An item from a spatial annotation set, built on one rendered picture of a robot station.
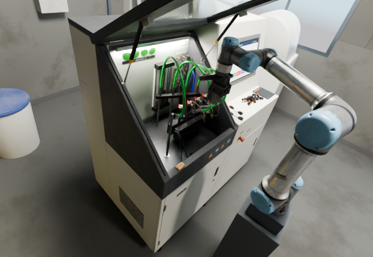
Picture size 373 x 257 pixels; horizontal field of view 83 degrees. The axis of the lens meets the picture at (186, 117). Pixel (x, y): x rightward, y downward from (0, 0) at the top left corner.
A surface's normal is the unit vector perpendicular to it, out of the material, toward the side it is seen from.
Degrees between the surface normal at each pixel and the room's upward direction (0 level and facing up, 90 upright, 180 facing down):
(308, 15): 90
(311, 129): 82
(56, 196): 0
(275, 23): 90
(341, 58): 90
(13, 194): 0
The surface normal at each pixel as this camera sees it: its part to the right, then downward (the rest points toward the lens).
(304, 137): -0.80, 0.15
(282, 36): -0.58, 0.42
